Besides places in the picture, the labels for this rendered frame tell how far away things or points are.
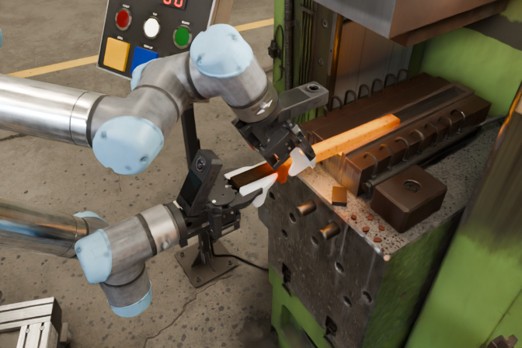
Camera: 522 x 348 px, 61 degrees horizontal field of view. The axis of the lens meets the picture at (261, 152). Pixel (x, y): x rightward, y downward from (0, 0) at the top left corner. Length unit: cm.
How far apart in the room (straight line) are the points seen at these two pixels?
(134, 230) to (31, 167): 194
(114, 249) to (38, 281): 139
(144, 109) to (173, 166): 182
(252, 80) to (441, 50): 76
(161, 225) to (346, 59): 62
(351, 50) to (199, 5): 38
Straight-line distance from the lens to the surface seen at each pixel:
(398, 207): 86
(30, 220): 79
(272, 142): 75
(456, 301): 113
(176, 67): 66
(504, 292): 102
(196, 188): 74
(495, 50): 122
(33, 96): 64
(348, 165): 92
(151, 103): 60
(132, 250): 73
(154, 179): 235
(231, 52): 60
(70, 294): 201
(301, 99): 75
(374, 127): 98
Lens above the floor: 158
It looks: 40 degrees down
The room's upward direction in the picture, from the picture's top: straight up
